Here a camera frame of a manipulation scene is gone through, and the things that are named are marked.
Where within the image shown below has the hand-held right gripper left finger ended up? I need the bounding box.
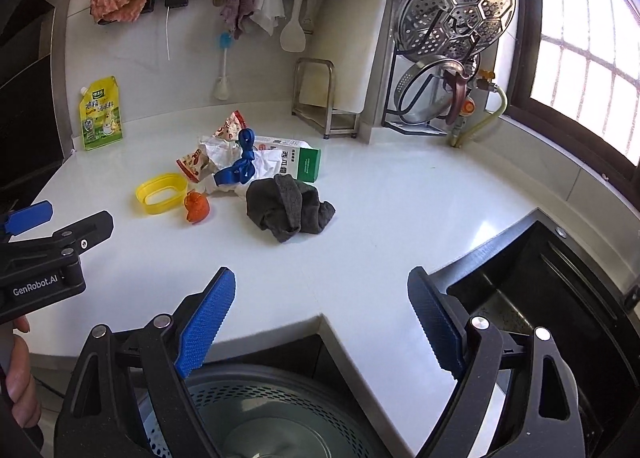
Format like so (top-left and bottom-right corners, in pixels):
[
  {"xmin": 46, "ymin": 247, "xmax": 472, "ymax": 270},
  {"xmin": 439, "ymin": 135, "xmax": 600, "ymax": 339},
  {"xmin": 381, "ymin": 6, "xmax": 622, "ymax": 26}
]
[{"xmin": 54, "ymin": 266, "xmax": 237, "ymax": 458}]

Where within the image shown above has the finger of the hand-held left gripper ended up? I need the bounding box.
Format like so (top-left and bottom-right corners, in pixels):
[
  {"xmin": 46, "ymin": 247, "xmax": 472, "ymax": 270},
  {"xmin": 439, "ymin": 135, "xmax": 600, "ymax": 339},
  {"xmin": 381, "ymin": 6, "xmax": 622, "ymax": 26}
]
[
  {"xmin": 30, "ymin": 210, "xmax": 115, "ymax": 264},
  {"xmin": 0, "ymin": 200, "xmax": 54, "ymax": 241}
]

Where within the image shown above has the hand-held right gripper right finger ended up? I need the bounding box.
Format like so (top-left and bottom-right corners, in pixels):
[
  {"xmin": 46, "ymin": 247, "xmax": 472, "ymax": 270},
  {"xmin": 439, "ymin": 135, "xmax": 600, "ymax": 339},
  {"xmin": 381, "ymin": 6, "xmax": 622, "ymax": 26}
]
[{"xmin": 407, "ymin": 266, "xmax": 586, "ymax": 458}]

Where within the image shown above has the yellow plastic ring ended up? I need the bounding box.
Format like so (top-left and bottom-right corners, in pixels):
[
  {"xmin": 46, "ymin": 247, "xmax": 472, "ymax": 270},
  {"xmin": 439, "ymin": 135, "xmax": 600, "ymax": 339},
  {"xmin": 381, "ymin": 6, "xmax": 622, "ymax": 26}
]
[{"xmin": 135, "ymin": 173, "xmax": 189, "ymax": 215}]

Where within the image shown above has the orange wrapper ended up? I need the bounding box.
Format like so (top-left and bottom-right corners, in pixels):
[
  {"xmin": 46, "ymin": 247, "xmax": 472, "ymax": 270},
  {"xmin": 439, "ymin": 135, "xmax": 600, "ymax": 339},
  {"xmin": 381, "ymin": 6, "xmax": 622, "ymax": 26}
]
[{"xmin": 183, "ymin": 190, "xmax": 212, "ymax": 225}]

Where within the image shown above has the grey perforated trash bin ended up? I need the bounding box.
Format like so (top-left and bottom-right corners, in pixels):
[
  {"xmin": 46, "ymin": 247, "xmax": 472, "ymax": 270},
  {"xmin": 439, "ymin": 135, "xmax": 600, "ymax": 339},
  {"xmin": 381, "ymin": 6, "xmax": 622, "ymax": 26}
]
[{"xmin": 140, "ymin": 363, "xmax": 451, "ymax": 458}]

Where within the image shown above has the dark grey cloth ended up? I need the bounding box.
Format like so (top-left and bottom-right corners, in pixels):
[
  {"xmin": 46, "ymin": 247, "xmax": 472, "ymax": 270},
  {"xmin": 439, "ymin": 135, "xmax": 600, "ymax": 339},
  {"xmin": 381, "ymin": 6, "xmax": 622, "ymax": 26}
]
[{"xmin": 246, "ymin": 174, "xmax": 336, "ymax": 244}]

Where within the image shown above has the line-printed paper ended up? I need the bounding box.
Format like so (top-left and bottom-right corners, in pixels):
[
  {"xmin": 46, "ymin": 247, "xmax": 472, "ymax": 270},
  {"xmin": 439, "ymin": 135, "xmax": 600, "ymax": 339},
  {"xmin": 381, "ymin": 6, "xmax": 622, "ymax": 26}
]
[{"xmin": 197, "ymin": 134, "xmax": 246, "ymax": 180}]

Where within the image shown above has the white tissue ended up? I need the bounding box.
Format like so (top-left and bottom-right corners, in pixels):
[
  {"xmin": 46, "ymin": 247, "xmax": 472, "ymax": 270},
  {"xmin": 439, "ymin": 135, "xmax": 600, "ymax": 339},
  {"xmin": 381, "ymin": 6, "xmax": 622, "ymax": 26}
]
[{"xmin": 249, "ymin": 149, "xmax": 289, "ymax": 187}]

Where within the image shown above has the red cream snack wrapper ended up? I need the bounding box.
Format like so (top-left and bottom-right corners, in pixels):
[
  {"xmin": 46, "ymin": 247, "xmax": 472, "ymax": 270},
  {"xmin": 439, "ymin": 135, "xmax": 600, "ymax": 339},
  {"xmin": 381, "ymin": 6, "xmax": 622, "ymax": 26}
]
[
  {"xmin": 214, "ymin": 110, "xmax": 249, "ymax": 143},
  {"xmin": 175, "ymin": 147, "xmax": 217, "ymax": 184}
]

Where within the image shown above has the person's left hand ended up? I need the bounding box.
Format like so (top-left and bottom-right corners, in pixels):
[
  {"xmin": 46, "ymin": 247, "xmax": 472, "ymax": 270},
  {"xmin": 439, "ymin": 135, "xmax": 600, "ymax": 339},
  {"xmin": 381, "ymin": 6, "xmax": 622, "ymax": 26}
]
[{"xmin": 0, "ymin": 315, "xmax": 43, "ymax": 439}]

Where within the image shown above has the black kitchen sink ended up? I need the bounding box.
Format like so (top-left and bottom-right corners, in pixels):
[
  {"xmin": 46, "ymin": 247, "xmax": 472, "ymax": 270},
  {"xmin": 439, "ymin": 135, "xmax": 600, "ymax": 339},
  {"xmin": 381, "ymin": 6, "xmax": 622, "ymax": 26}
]
[{"xmin": 446, "ymin": 220, "xmax": 640, "ymax": 458}]

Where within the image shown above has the yellow green spout pouch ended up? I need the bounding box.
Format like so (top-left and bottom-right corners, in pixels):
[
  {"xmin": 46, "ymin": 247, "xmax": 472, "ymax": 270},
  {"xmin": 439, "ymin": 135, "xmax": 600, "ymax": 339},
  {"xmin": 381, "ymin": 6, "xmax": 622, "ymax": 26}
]
[{"xmin": 78, "ymin": 76, "xmax": 124, "ymax": 151}]

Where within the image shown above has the dark kitchen appliance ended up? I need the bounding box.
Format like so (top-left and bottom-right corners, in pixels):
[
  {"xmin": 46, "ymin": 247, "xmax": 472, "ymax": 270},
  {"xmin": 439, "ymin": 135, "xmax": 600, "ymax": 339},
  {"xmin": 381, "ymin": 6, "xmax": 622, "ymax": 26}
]
[{"xmin": 0, "ymin": 0, "xmax": 66, "ymax": 194}]

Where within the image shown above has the green white carton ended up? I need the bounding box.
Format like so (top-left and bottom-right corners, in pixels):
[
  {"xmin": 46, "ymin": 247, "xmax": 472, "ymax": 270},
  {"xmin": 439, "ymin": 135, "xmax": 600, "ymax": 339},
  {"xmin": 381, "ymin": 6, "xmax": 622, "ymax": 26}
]
[{"xmin": 252, "ymin": 134, "xmax": 322, "ymax": 184}]

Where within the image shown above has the blue white bottle brush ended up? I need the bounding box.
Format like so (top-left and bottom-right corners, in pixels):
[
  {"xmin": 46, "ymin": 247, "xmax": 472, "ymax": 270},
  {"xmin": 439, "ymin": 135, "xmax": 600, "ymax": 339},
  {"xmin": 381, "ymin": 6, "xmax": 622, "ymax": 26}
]
[{"xmin": 214, "ymin": 32, "xmax": 236, "ymax": 100}]

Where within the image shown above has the metal cutting board holder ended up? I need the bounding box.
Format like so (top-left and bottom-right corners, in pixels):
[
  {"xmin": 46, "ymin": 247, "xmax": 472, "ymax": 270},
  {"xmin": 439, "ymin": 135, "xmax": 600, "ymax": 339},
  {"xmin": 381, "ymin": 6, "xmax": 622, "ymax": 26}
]
[{"xmin": 291, "ymin": 58, "xmax": 362, "ymax": 140}]

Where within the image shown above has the purple dish cloth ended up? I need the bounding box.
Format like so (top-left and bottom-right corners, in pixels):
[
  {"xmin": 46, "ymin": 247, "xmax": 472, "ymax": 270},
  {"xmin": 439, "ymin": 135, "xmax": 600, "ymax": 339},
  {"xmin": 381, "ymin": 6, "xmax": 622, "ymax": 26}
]
[{"xmin": 220, "ymin": 0, "xmax": 256, "ymax": 39}]

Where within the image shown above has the white rice paddle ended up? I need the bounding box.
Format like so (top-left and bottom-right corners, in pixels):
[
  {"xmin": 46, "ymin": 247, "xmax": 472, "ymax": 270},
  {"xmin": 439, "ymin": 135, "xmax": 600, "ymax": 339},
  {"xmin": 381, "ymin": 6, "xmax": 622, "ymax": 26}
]
[{"xmin": 279, "ymin": 0, "xmax": 307, "ymax": 53}]

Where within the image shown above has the white dish cloth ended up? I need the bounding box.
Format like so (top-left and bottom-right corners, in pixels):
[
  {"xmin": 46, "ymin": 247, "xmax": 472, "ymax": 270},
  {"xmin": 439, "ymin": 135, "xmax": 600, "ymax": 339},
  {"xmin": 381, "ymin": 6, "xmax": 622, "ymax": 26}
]
[{"xmin": 249, "ymin": 0, "xmax": 287, "ymax": 36}]

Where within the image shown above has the white cutting board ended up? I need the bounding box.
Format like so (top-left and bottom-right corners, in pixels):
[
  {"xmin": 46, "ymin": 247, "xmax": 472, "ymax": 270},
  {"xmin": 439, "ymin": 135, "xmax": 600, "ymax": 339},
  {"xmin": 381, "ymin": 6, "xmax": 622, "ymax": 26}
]
[{"xmin": 305, "ymin": 0, "xmax": 396, "ymax": 114}]

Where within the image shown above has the barred window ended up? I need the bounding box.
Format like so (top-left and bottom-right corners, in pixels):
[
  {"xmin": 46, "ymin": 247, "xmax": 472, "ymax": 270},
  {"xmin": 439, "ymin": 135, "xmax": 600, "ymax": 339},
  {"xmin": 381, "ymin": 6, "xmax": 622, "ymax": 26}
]
[{"xmin": 517, "ymin": 0, "xmax": 640, "ymax": 164}]

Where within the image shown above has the perforated steel steamer tray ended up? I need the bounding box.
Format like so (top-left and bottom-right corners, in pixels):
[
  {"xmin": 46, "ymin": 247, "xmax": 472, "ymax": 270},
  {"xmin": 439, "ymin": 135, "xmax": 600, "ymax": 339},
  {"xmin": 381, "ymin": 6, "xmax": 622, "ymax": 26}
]
[{"xmin": 398, "ymin": 0, "xmax": 517, "ymax": 61}]

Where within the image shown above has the black wire dish rack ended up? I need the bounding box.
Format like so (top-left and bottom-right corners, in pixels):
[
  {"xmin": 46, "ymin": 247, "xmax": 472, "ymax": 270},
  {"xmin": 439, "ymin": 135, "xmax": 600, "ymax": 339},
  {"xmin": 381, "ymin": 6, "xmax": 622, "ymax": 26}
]
[{"xmin": 382, "ymin": 45, "xmax": 481, "ymax": 136}]

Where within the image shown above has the yellow gas hose with valve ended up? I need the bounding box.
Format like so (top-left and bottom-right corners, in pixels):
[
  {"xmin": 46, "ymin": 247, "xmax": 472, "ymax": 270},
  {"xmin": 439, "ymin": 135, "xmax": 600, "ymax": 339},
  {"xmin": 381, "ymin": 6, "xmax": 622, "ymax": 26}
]
[{"xmin": 452, "ymin": 69, "xmax": 508, "ymax": 148}]

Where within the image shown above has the steel pan with brown handle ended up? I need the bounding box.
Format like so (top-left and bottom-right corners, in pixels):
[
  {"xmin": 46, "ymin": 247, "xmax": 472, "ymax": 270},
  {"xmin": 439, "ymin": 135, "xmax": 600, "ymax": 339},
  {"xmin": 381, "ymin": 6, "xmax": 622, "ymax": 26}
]
[{"xmin": 395, "ymin": 56, "xmax": 481, "ymax": 126}]

